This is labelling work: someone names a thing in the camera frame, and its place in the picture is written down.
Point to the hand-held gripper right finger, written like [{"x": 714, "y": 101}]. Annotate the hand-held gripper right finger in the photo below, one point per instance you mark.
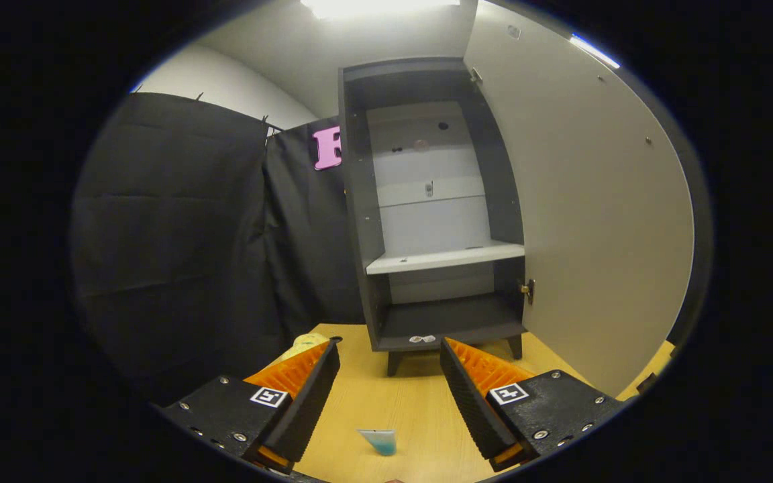
[{"x": 470, "y": 402}]

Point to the pale yellow object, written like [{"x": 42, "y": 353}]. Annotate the pale yellow object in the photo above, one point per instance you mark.
[{"x": 306, "y": 343}]

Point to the large ceiling light panel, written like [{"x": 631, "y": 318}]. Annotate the large ceiling light panel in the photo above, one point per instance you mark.
[{"x": 380, "y": 7}]

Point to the small black object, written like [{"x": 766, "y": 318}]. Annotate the small black object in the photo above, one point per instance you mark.
[{"x": 646, "y": 384}]

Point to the white cabinet shelf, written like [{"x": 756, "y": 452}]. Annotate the white cabinet shelf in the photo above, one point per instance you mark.
[{"x": 440, "y": 258}]

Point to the white and blue tube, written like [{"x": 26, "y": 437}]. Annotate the white and blue tube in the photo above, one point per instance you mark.
[{"x": 381, "y": 443}]

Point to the long ceiling light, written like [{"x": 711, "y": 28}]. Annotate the long ceiling light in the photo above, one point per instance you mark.
[{"x": 594, "y": 51}]

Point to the brass door hinge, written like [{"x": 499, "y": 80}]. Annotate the brass door hinge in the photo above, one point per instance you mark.
[
  {"x": 476, "y": 75},
  {"x": 527, "y": 290}
]

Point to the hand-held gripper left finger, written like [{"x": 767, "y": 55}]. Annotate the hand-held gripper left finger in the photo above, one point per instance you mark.
[{"x": 309, "y": 402}]

